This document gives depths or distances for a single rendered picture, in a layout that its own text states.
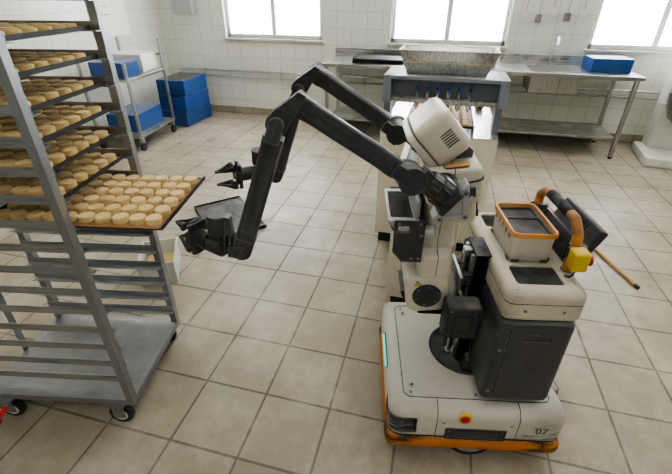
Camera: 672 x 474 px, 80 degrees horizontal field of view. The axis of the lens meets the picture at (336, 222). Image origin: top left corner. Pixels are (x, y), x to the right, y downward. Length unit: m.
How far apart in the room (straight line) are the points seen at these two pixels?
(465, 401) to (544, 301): 0.53
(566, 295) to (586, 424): 0.89
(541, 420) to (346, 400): 0.79
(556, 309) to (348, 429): 0.98
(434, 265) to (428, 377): 0.51
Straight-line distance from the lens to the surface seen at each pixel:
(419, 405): 1.66
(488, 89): 2.64
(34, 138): 1.39
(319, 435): 1.89
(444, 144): 1.23
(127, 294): 2.22
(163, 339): 2.17
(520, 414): 1.77
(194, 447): 1.95
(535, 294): 1.39
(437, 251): 1.43
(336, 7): 5.76
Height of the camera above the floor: 1.60
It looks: 30 degrees down
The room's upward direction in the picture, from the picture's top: straight up
